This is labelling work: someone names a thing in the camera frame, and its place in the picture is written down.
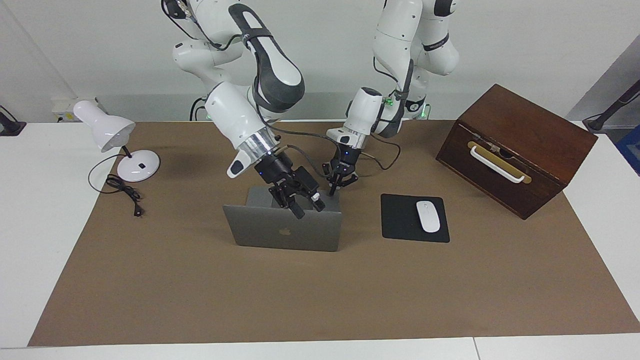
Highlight black stand foot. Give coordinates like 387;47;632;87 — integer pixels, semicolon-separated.
0;104;27;137

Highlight black tripod leg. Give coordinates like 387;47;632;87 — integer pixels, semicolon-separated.
584;79;640;133

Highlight brown paper table mat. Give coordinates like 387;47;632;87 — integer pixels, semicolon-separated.
27;120;640;347

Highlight dark brown wooden box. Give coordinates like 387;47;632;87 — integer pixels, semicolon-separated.
435;83;599;221

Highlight black right arm base cable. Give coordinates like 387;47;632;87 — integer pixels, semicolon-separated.
189;96;208;122

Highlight silver laptop with apple logo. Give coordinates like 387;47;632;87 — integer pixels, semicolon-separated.
222;186;344;253

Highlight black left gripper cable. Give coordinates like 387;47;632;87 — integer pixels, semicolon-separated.
357;135;402;172

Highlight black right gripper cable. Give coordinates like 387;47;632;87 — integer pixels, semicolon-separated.
161;0;346;178

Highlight black lamp power cord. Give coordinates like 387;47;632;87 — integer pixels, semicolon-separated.
88;154;144;217

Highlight brass box handle plate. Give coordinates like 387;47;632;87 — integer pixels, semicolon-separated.
467;141;532;185

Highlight white box handle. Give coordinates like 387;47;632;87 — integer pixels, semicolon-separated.
470;145;526;184

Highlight white desk lamp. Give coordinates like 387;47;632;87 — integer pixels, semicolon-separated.
73;100;161;183

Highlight white computer mouse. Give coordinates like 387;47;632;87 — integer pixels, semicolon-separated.
416;200;441;234

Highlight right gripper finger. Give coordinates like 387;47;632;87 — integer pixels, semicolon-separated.
270;182;306;220
292;167;326;212

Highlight white wall power outlet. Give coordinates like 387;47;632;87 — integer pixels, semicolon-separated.
51;96;101;124

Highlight black mouse pad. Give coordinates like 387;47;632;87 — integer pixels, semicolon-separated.
380;193;451;244

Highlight blue object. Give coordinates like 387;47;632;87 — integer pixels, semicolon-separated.
616;125;640;177

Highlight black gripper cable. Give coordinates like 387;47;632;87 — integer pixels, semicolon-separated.
357;135;402;172
161;0;346;178

